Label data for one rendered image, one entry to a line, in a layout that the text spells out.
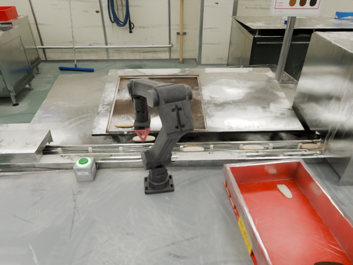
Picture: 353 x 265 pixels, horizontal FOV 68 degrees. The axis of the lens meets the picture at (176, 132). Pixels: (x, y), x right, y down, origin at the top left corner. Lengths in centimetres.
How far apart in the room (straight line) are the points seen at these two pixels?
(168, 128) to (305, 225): 63
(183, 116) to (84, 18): 435
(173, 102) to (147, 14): 411
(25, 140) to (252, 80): 128
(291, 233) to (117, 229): 59
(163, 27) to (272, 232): 416
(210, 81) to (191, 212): 90
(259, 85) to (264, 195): 78
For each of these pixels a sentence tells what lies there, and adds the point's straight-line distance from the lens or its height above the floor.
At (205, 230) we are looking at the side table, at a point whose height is 82.
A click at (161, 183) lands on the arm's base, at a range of 104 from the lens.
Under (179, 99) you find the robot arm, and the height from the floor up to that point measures 130.
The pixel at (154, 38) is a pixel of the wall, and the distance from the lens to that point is 482.
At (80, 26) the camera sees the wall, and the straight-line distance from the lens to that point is 498.
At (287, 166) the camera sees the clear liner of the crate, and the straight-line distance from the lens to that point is 115.
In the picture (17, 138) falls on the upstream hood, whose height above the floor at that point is 92.
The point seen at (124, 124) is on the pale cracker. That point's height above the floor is 91.
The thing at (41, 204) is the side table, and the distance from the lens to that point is 115.
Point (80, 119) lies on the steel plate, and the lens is 161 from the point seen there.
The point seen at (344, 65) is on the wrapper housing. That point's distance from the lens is 124.
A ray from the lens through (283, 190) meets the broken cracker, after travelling 114.
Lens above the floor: 160
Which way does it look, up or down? 34 degrees down
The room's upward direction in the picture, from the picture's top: straight up
